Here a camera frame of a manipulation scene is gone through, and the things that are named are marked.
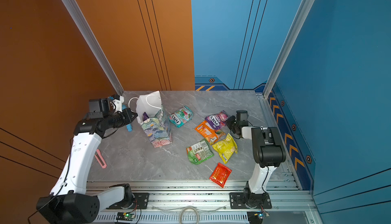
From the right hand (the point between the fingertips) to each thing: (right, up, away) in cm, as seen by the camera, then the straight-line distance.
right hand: (224, 120), depth 101 cm
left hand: (-48, +6, -25) cm, 55 cm away
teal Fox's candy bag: (-30, +2, +2) cm, 30 cm away
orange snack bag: (-12, -7, -6) cm, 15 cm away
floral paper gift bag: (-39, -3, -20) cm, 44 cm away
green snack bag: (-17, -18, -12) cm, 27 cm away
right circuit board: (+10, -43, -30) cm, 53 cm away
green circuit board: (-52, -43, -30) cm, 73 cm away
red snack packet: (-5, -28, -20) cm, 34 cm away
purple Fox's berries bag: (-4, 0, -1) cm, 4 cm away
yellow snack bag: (-2, -15, -15) cm, 21 cm away
